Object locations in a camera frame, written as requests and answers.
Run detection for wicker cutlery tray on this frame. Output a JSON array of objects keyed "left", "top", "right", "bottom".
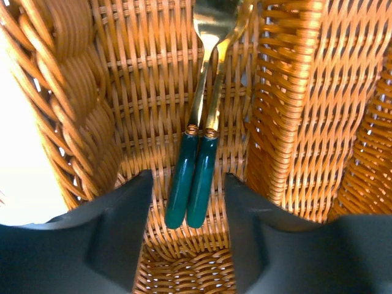
[{"left": 1, "top": 1, "right": 391, "bottom": 293}]

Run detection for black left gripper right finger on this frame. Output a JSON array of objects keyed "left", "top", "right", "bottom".
[{"left": 225, "top": 173, "right": 391, "bottom": 293}]

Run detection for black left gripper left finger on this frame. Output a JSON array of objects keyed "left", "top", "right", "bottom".
[{"left": 1, "top": 170, "right": 153, "bottom": 293}]

